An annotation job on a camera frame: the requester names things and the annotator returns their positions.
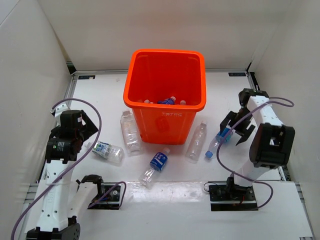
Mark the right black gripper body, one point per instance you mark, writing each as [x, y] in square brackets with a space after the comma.
[243, 112]

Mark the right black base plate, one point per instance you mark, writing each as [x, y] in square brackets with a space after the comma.
[223, 201]

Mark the dark blue label bottle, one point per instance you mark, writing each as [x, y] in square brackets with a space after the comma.
[154, 169]

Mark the blue cap blue label bottle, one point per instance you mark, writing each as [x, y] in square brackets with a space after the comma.
[212, 149]

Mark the blue bottle inside bin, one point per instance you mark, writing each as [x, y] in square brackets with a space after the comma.
[168, 101]

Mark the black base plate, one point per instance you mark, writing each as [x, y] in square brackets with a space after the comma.
[111, 197]
[223, 201]

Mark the clear apple juice bottle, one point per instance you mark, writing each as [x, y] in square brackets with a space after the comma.
[131, 135]

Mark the orange plastic bin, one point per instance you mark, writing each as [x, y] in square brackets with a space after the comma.
[158, 74]

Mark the green white label bottle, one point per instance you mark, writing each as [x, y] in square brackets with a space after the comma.
[110, 153]

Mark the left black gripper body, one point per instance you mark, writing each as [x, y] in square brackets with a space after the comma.
[55, 130]

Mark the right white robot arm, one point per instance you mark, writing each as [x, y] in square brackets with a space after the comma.
[271, 145]

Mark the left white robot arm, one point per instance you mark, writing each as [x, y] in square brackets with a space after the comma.
[80, 195]

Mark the clear unlabeled Pocari bottle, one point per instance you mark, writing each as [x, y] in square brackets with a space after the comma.
[197, 141]

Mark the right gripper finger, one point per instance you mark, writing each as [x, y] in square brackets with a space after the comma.
[227, 122]
[244, 133]

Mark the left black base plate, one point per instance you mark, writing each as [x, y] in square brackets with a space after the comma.
[111, 197]

